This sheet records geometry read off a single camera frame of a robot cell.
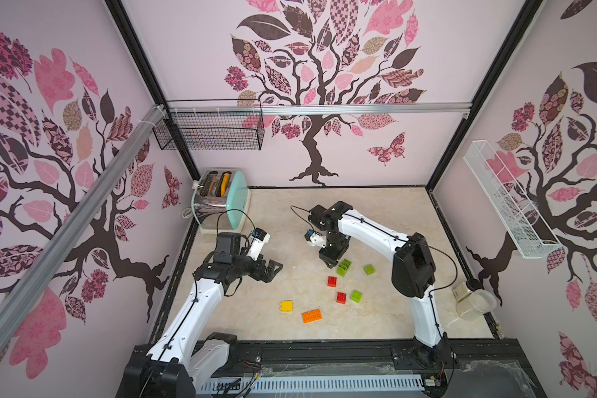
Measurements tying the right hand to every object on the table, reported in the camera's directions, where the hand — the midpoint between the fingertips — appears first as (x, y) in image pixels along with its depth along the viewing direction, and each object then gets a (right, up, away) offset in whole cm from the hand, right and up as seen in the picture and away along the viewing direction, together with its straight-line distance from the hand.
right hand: (336, 260), depth 86 cm
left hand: (-23, -1, -6) cm, 24 cm away
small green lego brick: (+13, -4, +5) cm, 15 cm away
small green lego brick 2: (+7, -12, -1) cm, 14 cm away
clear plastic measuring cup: (+41, -12, -11) cm, 44 cm away
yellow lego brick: (-17, -15, -3) cm, 23 cm away
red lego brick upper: (-1, -8, +2) cm, 8 cm away
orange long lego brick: (-9, -18, -5) cm, 20 cm away
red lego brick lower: (+2, -13, -2) cm, 13 cm away
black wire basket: (-47, +51, +9) cm, 70 cm away
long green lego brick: (+3, -3, +2) cm, 4 cm away
